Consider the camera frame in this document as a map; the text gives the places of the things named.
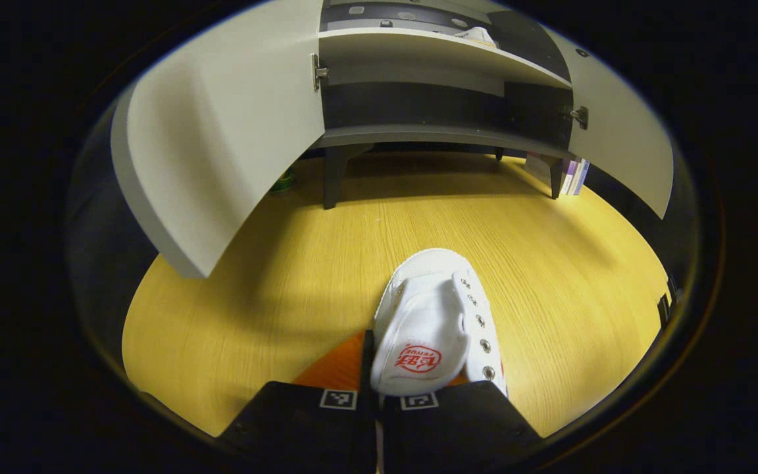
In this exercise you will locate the white cabinet shelf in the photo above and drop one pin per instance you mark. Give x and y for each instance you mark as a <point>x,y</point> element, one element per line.
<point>405,49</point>

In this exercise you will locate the white cabinet door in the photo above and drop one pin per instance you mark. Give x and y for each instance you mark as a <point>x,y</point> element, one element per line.
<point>622,131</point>
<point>221,131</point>

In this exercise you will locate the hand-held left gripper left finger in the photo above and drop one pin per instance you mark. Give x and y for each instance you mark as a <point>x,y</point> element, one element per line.
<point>368,401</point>

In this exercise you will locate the lavender book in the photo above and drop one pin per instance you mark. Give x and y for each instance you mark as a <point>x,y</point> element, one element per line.
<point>583,176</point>

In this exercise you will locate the green round object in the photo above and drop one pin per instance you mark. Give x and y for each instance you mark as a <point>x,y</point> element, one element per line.
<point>282,182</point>

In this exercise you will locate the pink and white book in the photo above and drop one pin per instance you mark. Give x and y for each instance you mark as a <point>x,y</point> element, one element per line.
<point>566,178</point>

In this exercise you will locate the white shoe cabinet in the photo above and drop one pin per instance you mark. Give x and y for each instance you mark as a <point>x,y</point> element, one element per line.
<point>405,105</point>

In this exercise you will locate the white canvas shoe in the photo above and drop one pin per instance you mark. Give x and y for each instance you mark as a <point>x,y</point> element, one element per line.
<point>425,316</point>
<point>481,36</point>

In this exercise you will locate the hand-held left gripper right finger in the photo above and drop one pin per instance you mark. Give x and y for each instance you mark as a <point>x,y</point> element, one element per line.
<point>458,421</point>

